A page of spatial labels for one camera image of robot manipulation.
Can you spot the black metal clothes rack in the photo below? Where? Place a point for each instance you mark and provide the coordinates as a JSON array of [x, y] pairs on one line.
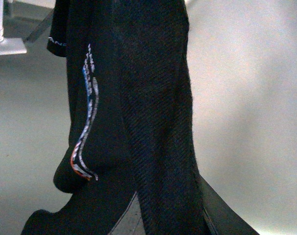
[[40, 28]]

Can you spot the black printed t-shirt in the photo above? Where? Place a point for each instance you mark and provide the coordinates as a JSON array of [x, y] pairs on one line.
[[130, 167]]

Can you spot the white stand base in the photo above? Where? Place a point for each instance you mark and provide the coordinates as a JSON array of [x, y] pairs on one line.
[[9, 46]]

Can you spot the black right-camera right gripper finger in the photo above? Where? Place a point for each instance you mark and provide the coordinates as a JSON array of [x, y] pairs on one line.
[[215, 216]]

